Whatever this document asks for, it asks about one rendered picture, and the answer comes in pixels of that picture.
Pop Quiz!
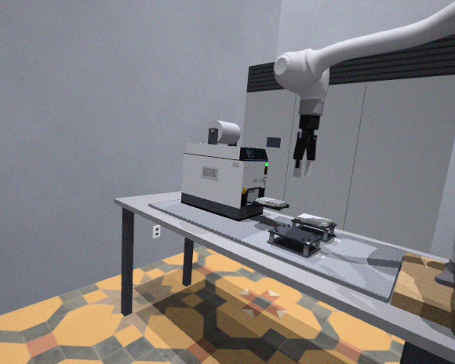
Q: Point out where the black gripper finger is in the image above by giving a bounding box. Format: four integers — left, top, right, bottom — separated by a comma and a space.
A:
304, 135, 317, 177
293, 132, 311, 177

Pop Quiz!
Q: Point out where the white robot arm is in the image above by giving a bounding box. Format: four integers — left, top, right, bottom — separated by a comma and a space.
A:
274, 2, 455, 289

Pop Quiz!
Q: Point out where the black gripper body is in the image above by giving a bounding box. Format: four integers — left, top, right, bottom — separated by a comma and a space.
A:
299, 115, 320, 141

